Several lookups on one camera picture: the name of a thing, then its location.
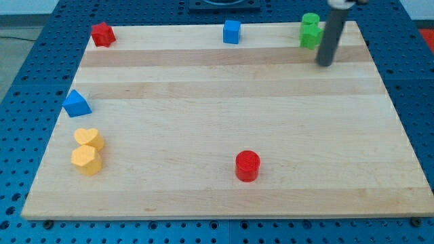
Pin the white rod mount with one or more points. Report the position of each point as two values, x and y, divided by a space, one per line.
345 4

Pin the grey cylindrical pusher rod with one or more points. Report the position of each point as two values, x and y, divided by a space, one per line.
331 36

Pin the green cylinder block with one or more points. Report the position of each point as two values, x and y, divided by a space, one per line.
310 19

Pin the green star block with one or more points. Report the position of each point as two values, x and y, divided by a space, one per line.
310 36

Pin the blue cube block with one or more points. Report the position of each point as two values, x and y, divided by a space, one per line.
231 31

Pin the red cylinder block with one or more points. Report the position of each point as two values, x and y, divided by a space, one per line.
247 165

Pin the wooden board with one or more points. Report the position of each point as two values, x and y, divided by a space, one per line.
176 105

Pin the red star block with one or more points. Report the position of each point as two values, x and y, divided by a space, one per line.
102 35

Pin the yellow heart block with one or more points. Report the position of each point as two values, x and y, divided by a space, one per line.
89 137

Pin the blue triangle block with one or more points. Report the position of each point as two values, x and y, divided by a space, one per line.
76 105

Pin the yellow hexagon block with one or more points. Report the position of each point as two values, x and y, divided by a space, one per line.
86 160

